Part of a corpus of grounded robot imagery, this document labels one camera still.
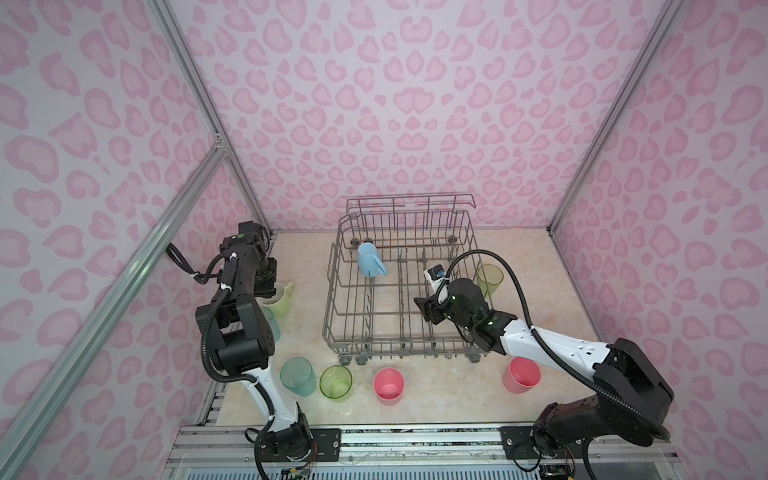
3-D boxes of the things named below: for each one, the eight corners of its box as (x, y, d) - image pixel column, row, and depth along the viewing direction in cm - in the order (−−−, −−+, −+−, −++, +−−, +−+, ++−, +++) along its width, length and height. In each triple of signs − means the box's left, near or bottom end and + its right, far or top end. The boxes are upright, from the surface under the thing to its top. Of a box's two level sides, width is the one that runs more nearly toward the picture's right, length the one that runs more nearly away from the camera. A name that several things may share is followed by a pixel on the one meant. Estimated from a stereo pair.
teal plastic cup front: (290, 398, 83) (276, 385, 74) (295, 373, 88) (283, 357, 79) (319, 398, 83) (309, 385, 74) (323, 373, 88) (314, 357, 79)
